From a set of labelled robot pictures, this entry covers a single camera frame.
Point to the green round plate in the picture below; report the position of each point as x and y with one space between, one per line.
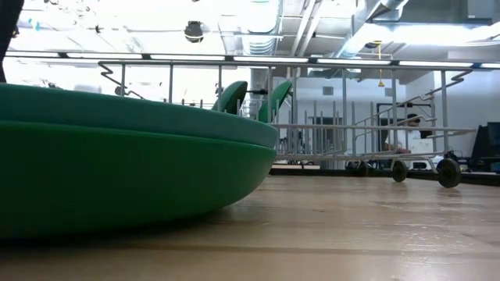
234 95
117 113
277 99
117 175

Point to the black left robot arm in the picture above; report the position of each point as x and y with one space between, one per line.
8 23

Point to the black round ceiling device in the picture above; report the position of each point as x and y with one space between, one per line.
16 33
194 31

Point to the person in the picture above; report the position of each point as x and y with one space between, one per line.
414 119

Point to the white box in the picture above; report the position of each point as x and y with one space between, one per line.
423 146

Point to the black computer monitor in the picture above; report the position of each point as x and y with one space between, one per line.
486 144

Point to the black aluminium table frame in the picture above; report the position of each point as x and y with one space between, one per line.
312 172

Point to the grey wall vent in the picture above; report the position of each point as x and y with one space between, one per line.
328 91

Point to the silver corrugated ventilation duct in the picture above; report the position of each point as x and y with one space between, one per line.
263 45

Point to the white ceiling duct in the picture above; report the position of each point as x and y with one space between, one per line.
429 37

